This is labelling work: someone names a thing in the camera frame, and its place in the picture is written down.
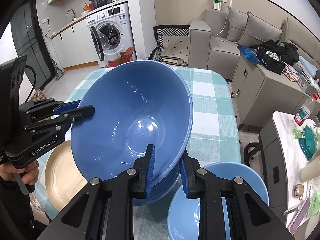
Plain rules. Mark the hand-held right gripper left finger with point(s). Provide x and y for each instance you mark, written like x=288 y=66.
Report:
x=150 y=170

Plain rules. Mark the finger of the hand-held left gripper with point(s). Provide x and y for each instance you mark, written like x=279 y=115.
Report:
x=80 y=113
x=67 y=107

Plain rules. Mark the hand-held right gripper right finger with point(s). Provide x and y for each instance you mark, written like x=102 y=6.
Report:
x=184 y=177

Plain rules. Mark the light blue bowl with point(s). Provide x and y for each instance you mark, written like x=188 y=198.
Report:
x=217 y=171

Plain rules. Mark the beige plate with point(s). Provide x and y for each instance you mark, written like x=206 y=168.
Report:
x=62 y=180

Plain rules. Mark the person's left forearm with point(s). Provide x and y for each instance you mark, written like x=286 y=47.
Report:
x=15 y=212

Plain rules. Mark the person's left hand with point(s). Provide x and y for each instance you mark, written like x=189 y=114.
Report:
x=31 y=173

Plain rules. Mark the stick vacuum cleaner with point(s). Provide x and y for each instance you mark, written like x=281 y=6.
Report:
x=58 y=71

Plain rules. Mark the white kitchen counter cabinets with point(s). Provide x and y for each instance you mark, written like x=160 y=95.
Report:
x=72 y=45

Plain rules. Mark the teal checked tablecloth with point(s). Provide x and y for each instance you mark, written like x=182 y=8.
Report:
x=212 y=120

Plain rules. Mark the black framed glass door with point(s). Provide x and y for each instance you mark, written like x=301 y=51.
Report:
x=30 y=42

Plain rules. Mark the red cardboard box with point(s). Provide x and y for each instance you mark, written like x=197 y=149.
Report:
x=126 y=55

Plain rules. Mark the metal faucet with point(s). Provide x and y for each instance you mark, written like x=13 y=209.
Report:
x=74 y=16

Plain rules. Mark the marble top cabinet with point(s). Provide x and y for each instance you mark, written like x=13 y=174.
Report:
x=277 y=155

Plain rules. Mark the yellow bottle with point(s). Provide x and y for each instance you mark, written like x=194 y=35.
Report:
x=86 y=7

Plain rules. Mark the white washing machine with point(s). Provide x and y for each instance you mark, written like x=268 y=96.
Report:
x=117 y=17

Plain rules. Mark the metal earbud case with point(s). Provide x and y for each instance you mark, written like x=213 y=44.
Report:
x=297 y=190

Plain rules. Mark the beige side cabinet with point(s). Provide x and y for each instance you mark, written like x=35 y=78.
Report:
x=262 y=92

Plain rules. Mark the black patterned chair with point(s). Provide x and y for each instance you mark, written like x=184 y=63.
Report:
x=172 y=32

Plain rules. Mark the white tumbler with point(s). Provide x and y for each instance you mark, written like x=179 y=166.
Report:
x=311 y=171

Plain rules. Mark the teal plastic container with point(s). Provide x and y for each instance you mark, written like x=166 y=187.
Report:
x=308 y=142

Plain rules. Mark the clear water bottle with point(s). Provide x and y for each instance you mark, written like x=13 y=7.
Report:
x=302 y=113

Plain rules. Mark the grey sofa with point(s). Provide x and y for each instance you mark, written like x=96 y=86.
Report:
x=200 y=40

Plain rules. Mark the blue plastic bag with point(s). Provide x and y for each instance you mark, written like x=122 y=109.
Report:
x=247 y=53

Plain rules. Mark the black box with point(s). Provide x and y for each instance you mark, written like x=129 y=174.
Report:
x=270 y=63

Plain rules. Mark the tissue box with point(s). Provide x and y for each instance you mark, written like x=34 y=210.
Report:
x=303 y=82

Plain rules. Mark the grey cushion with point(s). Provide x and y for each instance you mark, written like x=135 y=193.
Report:
x=236 y=25
x=260 y=30

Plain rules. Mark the black jacket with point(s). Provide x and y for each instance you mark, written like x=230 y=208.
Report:
x=287 y=51

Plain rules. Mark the green white wall holder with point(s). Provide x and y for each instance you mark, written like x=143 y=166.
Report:
x=217 y=3

